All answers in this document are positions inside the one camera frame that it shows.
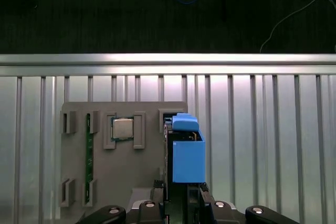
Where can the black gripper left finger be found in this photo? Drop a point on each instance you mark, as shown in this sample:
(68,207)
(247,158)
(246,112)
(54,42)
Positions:
(151,214)

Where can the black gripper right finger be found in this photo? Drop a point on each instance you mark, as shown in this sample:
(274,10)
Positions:
(218,214)

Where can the hard disk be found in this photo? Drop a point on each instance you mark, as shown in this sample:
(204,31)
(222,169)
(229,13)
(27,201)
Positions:
(187,161)

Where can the grey parts rack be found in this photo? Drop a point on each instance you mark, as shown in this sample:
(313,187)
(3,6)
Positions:
(118,166)

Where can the green RAM stick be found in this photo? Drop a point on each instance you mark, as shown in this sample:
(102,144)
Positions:
(89,155)

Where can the silver CPU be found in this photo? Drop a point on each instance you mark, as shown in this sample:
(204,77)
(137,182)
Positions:
(123,129)

